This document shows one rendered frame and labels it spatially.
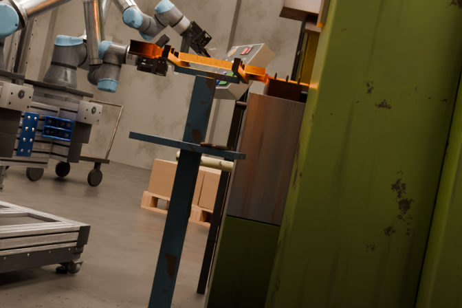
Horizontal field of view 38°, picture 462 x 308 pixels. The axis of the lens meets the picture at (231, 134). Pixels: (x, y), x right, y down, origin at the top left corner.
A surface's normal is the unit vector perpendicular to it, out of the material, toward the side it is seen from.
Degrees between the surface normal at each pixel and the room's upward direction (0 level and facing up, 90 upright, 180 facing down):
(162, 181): 90
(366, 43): 90
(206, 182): 90
